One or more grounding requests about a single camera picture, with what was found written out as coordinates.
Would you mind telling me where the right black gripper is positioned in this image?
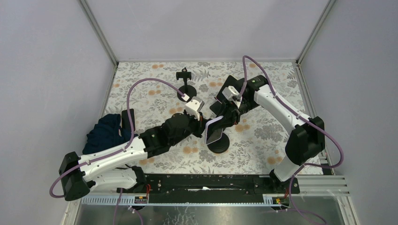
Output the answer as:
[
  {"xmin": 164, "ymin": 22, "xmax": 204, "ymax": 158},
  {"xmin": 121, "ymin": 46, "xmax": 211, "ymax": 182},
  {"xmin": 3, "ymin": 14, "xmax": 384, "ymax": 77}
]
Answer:
[{"xmin": 210, "ymin": 97, "xmax": 260, "ymax": 131}]

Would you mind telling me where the lilac-cased phone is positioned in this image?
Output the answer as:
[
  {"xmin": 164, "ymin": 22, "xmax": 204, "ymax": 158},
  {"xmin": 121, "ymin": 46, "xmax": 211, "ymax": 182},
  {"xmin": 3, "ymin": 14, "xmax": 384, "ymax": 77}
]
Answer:
[{"xmin": 205, "ymin": 116, "xmax": 223, "ymax": 145}]

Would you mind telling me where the black round-base phone stand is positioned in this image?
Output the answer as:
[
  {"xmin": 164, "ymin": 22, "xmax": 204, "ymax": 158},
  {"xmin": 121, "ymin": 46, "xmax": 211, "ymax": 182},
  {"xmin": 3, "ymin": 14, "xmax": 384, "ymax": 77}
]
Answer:
[{"xmin": 206, "ymin": 128, "xmax": 230, "ymax": 154}]

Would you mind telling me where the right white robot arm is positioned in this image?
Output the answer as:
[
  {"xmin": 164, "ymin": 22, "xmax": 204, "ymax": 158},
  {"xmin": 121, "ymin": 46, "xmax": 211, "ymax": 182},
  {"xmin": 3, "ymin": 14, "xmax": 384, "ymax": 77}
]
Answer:
[{"xmin": 212, "ymin": 75, "xmax": 325, "ymax": 193}]

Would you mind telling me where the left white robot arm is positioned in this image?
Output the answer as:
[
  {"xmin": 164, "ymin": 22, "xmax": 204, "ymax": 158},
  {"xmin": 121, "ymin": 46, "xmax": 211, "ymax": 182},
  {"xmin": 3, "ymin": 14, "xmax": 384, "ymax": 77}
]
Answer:
[{"xmin": 49, "ymin": 112, "xmax": 208, "ymax": 201}]

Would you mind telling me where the black folding phone stand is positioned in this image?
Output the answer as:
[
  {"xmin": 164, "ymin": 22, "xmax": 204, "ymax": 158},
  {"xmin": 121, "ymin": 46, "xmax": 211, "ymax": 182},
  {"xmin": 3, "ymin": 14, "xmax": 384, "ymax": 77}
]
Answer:
[{"xmin": 209, "ymin": 101, "xmax": 226, "ymax": 117}]

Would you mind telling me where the far black round-base stand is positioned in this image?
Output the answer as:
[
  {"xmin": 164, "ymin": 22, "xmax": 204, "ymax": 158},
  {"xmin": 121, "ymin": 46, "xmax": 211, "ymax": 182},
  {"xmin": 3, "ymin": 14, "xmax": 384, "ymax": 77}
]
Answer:
[{"xmin": 176, "ymin": 67, "xmax": 197, "ymax": 102}]

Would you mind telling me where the small black phone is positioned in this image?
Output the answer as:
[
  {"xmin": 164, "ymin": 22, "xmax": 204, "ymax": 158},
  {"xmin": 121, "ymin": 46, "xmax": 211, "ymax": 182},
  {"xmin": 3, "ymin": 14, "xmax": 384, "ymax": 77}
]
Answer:
[{"xmin": 121, "ymin": 109, "xmax": 136, "ymax": 133}]

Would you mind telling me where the floral table mat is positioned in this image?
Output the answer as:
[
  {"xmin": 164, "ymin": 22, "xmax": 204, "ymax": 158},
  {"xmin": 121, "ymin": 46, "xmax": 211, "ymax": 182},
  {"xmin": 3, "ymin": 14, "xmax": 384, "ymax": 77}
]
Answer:
[{"xmin": 105, "ymin": 62, "xmax": 288, "ymax": 174}]

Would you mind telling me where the dark blue cloth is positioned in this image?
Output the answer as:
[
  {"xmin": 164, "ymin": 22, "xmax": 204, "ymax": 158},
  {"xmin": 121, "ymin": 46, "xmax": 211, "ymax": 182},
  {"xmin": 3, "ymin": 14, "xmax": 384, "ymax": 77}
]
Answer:
[{"xmin": 82, "ymin": 114, "xmax": 131, "ymax": 155}]

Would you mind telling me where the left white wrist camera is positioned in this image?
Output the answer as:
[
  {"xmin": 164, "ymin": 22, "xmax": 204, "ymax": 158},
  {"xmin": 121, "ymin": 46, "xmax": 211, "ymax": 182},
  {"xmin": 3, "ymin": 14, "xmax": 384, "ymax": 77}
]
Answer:
[{"xmin": 182, "ymin": 94, "xmax": 205, "ymax": 121}]

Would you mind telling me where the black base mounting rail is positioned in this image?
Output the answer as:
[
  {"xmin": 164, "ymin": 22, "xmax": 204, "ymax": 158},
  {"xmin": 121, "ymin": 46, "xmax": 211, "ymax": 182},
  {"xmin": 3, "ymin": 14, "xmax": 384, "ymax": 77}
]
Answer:
[{"xmin": 123, "ymin": 173, "xmax": 300, "ymax": 204}]

